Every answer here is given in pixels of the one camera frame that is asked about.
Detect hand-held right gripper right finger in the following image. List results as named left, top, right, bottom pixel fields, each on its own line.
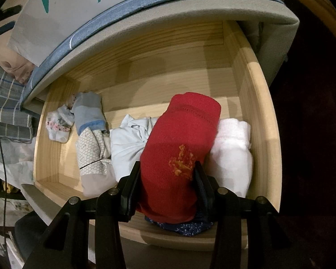
left=194, top=160, right=308, bottom=269

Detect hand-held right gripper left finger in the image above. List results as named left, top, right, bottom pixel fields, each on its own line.
left=22, top=161, right=142, bottom=269

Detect navy floral underwear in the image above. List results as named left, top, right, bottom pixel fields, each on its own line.
left=144, top=199, right=215, bottom=237

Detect pale white underwear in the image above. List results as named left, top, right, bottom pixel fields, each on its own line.
left=110, top=114, right=160, bottom=181

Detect white honeycomb print underwear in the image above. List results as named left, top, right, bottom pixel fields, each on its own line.
left=75, top=127, right=118, bottom=198

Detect red underwear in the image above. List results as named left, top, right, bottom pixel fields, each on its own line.
left=136, top=92, right=222, bottom=225

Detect grey blue socks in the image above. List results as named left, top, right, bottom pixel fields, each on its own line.
left=70, top=92, right=107, bottom=135

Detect white floral sock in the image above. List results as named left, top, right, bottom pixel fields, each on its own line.
left=46, top=98, right=76, bottom=143

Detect wooden drawer with grey front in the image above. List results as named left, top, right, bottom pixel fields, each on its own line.
left=19, top=20, right=280, bottom=251

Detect white cardboard box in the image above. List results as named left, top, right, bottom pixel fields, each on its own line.
left=7, top=0, right=166, bottom=68

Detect white plastic bag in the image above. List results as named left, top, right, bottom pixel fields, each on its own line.
left=0, top=140, right=35, bottom=191

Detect grey plaid blanket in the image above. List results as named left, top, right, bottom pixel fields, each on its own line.
left=0, top=62, right=34, bottom=143

